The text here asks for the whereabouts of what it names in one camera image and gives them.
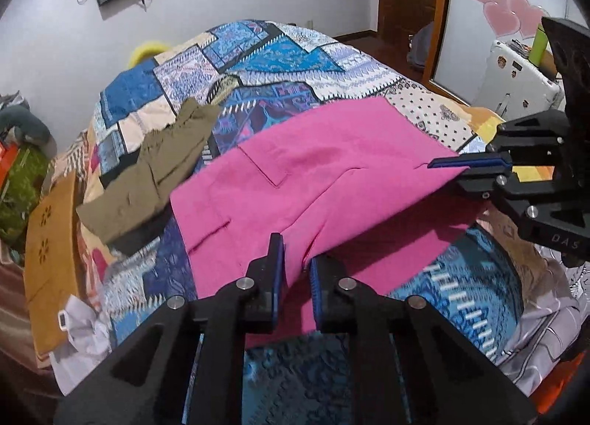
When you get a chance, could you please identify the pink heart stickers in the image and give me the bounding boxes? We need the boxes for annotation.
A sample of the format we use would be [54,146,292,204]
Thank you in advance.
[454,0,545,38]

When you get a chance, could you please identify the green patterned cloth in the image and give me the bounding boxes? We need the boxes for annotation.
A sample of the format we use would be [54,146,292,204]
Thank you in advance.
[0,144,52,251]

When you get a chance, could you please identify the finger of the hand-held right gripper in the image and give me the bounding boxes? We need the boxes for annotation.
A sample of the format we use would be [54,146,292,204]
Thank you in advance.
[428,110,572,172]
[454,166,590,269]

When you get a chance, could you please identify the patchwork printed bed blanket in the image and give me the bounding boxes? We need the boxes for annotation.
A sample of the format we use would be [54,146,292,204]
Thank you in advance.
[46,19,531,425]

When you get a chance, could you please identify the mustard brown cloth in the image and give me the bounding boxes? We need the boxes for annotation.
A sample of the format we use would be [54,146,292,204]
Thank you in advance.
[23,169,93,356]

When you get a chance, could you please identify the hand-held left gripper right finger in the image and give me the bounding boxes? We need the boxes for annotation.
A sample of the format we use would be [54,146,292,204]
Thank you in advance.
[310,255,538,425]

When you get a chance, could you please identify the grey backpack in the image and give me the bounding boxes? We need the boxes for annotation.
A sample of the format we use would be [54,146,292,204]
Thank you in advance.
[408,21,436,73]

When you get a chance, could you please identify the green upright object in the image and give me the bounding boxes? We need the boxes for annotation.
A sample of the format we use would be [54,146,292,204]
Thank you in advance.
[530,24,549,66]

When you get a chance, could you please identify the white wardrobe door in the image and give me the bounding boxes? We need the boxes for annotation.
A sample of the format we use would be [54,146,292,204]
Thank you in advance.
[433,0,577,105]

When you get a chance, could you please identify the olive green pants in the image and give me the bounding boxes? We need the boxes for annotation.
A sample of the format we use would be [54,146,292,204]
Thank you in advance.
[76,97,222,254]

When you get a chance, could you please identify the pink pants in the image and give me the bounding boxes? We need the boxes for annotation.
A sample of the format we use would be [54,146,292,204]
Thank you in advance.
[170,97,489,349]

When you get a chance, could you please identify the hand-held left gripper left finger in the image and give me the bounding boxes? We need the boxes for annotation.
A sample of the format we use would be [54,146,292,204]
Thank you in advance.
[53,234,287,425]

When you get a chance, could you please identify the white crumpled cloth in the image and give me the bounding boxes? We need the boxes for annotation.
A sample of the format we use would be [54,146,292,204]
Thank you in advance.
[50,296,114,395]

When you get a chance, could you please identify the grey stuffed toy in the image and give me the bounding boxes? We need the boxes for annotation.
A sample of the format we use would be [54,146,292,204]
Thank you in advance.
[0,104,52,146]

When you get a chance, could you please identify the grey white printed cloth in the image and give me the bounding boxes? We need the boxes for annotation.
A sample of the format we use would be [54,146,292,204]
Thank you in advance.
[498,263,590,384]

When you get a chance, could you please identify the orange box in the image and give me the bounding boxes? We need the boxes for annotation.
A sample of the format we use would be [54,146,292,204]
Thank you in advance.
[0,139,20,190]

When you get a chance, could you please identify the orange cloth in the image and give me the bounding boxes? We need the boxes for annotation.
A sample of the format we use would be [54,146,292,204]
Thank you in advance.
[530,351,582,413]

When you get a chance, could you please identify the yellow pillow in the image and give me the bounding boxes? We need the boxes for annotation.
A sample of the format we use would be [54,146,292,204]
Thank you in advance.
[128,40,172,67]

